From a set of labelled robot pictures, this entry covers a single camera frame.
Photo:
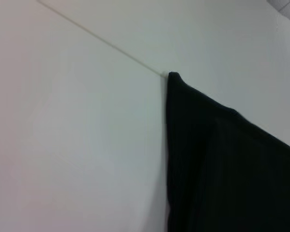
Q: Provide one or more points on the black t-shirt with FREE print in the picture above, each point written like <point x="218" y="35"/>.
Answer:
<point x="220" y="157"/>

